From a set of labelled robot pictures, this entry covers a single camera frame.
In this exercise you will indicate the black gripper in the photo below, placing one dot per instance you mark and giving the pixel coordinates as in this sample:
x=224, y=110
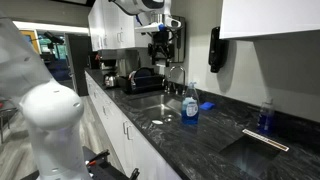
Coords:
x=162, y=41

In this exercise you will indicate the white bowl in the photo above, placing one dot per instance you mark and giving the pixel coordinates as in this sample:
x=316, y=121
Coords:
x=157, y=122

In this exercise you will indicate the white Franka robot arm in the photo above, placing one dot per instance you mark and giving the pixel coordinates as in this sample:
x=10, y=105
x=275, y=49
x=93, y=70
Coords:
x=50, y=110

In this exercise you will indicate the chrome sink soap pump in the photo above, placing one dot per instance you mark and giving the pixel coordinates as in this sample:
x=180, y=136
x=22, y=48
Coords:
x=166, y=85

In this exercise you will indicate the stainless steel sink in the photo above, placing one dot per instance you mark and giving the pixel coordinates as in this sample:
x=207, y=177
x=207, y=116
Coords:
x=156, y=105

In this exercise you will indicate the sink drain strainer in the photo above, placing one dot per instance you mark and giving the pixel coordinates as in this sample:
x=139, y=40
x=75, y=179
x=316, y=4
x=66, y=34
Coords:
x=168, y=118

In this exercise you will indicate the dark plate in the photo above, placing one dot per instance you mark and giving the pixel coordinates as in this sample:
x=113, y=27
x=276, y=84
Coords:
x=144, y=72

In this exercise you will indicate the chrome gooseneck faucet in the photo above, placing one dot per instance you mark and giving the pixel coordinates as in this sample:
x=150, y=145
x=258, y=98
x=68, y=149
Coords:
x=181, y=75

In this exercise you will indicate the black dish rack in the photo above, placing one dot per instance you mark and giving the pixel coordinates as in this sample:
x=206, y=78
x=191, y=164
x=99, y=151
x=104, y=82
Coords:
x=143, y=83

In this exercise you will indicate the steel coffee machine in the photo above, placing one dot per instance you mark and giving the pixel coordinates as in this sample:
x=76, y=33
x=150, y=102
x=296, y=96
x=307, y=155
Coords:
x=116, y=58

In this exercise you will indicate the steel kettle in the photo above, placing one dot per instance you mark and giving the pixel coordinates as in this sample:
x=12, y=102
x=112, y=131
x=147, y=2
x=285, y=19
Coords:
x=110, y=80

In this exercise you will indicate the blue dish soap bottle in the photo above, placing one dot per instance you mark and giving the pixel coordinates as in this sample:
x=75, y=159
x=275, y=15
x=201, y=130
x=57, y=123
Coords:
x=190, y=110

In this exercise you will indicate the blue sponge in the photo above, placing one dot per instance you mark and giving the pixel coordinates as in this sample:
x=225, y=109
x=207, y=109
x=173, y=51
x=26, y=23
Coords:
x=207, y=106

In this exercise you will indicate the black refrigerator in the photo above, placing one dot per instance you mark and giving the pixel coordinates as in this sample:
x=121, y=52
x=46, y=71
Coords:
x=78, y=65

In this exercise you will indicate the white lower cabinets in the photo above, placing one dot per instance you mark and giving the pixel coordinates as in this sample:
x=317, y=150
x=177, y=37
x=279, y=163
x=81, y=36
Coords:
x=116, y=133

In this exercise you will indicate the plain white upper cabinet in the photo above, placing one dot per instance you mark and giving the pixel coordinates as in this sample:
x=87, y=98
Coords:
x=266, y=16

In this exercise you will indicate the clear bottle with blue liquid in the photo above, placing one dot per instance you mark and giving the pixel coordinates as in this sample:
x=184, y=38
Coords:
x=266, y=118

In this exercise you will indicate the dark metal chair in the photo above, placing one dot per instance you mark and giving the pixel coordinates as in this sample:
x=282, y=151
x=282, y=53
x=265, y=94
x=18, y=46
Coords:
x=6, y=116

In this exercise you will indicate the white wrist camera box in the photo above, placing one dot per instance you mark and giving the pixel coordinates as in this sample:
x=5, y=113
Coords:
x=171, y=22

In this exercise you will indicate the black camera on stand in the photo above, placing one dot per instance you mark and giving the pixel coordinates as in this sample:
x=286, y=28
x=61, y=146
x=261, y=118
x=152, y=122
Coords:
x=53, y=37

